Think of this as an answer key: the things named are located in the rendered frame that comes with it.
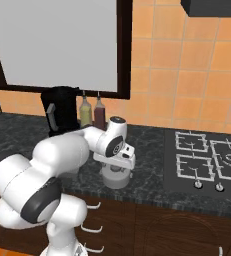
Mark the silver hob knob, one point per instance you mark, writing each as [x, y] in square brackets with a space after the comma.
[198, 183]
[219, 187]

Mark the dark framed window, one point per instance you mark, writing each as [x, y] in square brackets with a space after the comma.
[60, 40]

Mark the dark wood cupboard door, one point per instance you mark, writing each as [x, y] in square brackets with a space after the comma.
[180, 233]

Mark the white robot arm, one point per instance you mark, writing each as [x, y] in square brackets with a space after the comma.
[53, 156]

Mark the dark red sauce bottle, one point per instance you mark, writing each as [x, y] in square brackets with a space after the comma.
[99, 115]

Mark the black blender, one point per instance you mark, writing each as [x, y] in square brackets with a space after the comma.
[64, 106]

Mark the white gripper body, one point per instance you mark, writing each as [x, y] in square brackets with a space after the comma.
[120, 162]

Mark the yellow oil bottle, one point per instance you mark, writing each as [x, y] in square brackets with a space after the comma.
[85, 113]

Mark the black range hood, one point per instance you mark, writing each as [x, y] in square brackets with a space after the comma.
[213, 7]

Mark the black gas hob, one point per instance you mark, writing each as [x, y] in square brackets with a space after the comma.
[200, 160]

